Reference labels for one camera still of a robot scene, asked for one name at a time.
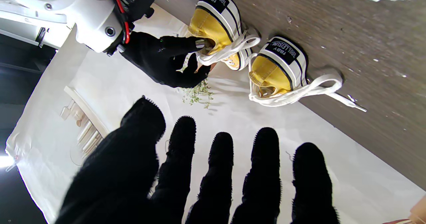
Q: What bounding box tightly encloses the red right wrist cable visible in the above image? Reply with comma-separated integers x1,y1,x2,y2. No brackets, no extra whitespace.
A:
105,0,131,45

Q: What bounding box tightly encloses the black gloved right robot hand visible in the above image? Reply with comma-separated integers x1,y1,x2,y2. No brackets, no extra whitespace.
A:
120,31,212,89

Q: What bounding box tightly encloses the black right wrist box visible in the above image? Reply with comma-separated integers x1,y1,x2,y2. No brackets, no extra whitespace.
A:
123,0,156,23

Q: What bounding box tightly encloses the white ceiling tube light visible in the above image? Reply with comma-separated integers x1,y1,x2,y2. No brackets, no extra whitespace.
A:
0,155,15,168

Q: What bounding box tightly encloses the yellow canvas sneaker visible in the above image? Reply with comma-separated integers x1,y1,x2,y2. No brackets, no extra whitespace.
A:
248,36,308,101
188,0,252,71

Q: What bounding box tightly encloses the printed kitchen backdrop cloth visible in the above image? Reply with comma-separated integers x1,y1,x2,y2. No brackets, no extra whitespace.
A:
6,3,426,224

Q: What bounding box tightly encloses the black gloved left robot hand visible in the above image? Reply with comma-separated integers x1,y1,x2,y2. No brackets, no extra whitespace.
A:
55,96,340,224

